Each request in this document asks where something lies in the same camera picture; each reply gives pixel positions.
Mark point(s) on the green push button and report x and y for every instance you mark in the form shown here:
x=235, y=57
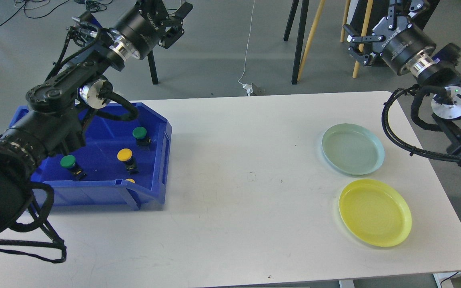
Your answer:
x=70, y=163
x=142, y=139

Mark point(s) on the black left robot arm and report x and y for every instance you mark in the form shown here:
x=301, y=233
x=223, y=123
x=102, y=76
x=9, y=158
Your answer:
x=63, y=106

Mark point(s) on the black tripod leg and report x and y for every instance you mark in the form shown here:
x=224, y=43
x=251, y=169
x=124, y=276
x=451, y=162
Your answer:
x=152, y=68

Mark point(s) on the wooden stand legs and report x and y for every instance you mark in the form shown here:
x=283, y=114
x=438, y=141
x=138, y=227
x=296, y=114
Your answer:
x=368, y=11

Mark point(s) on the blue plastic bin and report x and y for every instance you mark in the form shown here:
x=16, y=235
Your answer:
x=105, y=183

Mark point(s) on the light green plate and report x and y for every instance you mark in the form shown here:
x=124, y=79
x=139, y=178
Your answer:
x=352, y=149

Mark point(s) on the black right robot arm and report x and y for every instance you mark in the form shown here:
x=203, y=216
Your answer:
x=436, y=103

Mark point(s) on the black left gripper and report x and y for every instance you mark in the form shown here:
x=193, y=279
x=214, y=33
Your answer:
x=144, y=25

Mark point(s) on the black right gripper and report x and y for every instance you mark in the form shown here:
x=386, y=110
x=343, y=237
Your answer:
x=398, y=39

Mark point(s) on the yellow plate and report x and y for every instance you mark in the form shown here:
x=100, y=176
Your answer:
x=375, y=213

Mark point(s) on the black stand legs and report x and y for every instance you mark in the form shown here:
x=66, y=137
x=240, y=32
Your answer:
x=303, y=7

